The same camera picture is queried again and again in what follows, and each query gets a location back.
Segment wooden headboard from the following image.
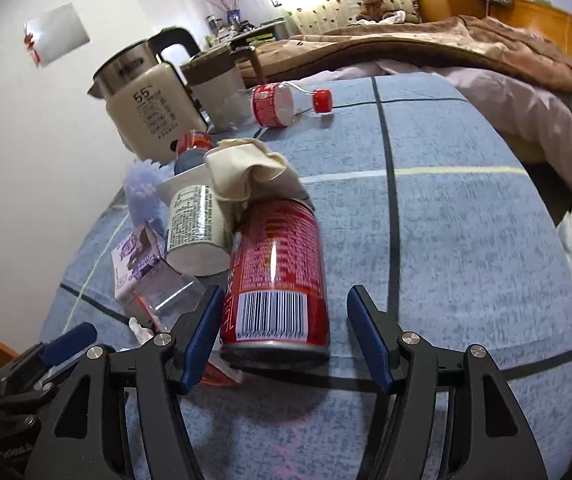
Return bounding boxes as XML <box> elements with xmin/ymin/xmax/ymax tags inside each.
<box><xmin>480</xmin><ymin>0</ymin><xmax>572</xmax><ymax>68</ymax></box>

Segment brown blanket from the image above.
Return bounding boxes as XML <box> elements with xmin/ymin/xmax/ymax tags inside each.
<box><xmin>251</xmin><ymin>15</ymin><xmax>572</xmax><ymax>111</ymax></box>

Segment clear plastic package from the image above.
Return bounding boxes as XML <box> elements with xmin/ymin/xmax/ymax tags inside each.
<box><xmin>116</xmin><ymin>260</ymin><xmax>207</xmax><ymax>331</ymax></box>

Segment beige tumbler with brown band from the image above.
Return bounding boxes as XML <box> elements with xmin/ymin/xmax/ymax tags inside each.
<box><xmin>180</xmin><ymin>35</ymin><xmax>267</xmax><ymax>132</ymax></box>

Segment pink quilt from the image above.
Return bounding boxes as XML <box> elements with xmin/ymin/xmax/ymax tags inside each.
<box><xmin>261</xmin><ymin>57</ymin><xmax>572</xmax><ymax>191</ymax></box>

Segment clear bottle with red label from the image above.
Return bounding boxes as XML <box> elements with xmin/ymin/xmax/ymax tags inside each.
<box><xmin>252</xmin><ymin>82</ymin><xmax>317</xmax><ymax>128</ymax></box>

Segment red plastic wrapper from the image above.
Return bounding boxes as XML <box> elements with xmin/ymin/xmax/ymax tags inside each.
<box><xmin>198</xmin><ymin>355</ymin><xmax>244</xmax><ymax>387</ymax></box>

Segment short red drink can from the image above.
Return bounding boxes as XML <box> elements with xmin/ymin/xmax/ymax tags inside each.
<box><xmin>175</xmin><ymin>130</ymin><xmax>214</xmax><ymax>173</ymax></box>

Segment cluttered desk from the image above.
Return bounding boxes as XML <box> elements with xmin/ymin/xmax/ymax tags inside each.
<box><xmin>203</xmin><ymin>10</ymin><xmax>289</xmax><ymax>51</ymax></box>

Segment beige steel electric kettle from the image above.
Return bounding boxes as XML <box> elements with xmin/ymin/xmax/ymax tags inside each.
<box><xmin>87</xmin><ymin>26</ymin><xmax>211</xmax><ymax>165</ymax></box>

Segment red bottle cap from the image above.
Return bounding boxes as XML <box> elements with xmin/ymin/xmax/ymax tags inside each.
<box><xmin>312</xmin><ymin>89</ymin><xmax>334</xmax><ymax>116</ymax></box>

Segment cream crumpled cloth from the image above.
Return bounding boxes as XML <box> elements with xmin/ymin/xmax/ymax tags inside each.
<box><xmin>205</xmin><ymin>137</ymin><xmax>311</xmax><ymax>221</ymax></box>

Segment white wall sheet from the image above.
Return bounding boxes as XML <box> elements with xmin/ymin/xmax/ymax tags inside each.
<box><xmin>23</xmin><ymin>4</ymin><xmax>91</xmax><ymax>68</ymax></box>

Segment tall red drink can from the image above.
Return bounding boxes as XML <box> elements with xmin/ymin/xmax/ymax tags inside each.
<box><xmin>220</xmin><ymin>197</ymin><xmax>331</xmax><ymax>372</ymax></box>

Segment white yogurt cup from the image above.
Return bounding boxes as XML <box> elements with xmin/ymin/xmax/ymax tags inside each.
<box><xmin>156</xmin><ymin>165</ymin><xmax>237</xmax><ymax>277</ymax></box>

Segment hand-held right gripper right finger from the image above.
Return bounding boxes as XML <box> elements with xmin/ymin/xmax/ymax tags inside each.
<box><xmin>346</xmin><ymin>285</ymin><xmax>549</xmax><ymax>480</ymax></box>

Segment small purple carton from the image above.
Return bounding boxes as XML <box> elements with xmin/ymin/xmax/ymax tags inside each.
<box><xmin>111</xmin><ymin>222</ymin><xmax>167</xmax><ymax>293</ymax></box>

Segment crumpled white tissue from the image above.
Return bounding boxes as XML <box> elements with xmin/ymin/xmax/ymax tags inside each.
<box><xmin>128</xmin><ymin>317</ymin><xmax>154</xmax><ymax>343</ymax></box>

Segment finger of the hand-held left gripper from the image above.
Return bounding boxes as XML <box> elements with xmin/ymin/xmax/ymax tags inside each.
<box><xmin>0</xmin><ymin>322</ymin><xmax>99</xmax><ymax>411</ymax></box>

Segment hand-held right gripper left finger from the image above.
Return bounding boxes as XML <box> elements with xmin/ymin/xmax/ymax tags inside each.
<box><xmin>25</xmin><ymin>284</ymin><xmax>227</xmax><ymax>480</ymax></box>

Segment brown teddy bear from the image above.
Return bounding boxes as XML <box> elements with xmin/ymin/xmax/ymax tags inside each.
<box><xmin>356</xmin><ymin>0</ymin><xmax>391</xmax><ymax>21</ymax></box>

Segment blue checked bed sheet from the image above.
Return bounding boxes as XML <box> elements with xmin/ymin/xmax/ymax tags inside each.
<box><xmin>41</xmin><ymin>72</ymin><xmax>572</xmax><ymax>480</ymax></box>

